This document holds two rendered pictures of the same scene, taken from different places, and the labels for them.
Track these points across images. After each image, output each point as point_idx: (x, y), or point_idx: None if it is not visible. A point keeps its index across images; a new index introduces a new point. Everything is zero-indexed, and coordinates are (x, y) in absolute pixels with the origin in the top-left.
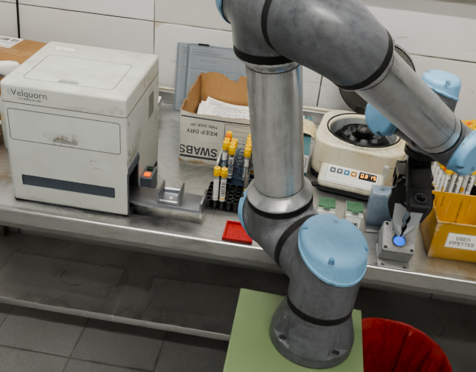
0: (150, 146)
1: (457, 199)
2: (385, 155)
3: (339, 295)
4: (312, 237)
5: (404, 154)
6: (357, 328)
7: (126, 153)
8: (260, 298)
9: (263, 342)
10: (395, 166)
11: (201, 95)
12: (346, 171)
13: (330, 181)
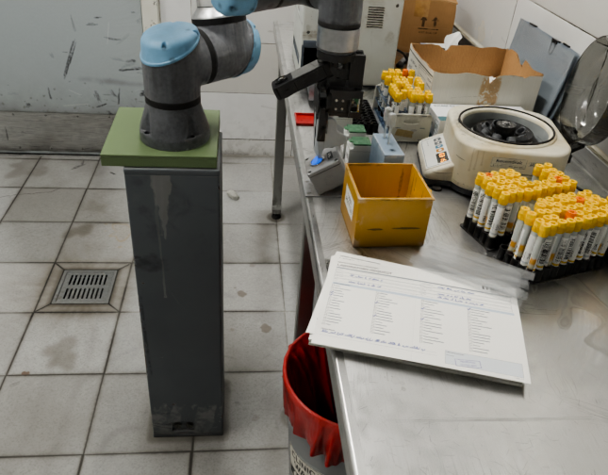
0: (369, 59)
1: (420, 188)
2: (459, 137)
3: (142, 70)
4: (162, 24)
5: (481, 150)
6: (192, 154)
7: (303, 24)
8: (210, 117)
9: None
10: (463, 156)
11: (500, 74)
12: (440, 145)
13: (420, 144)
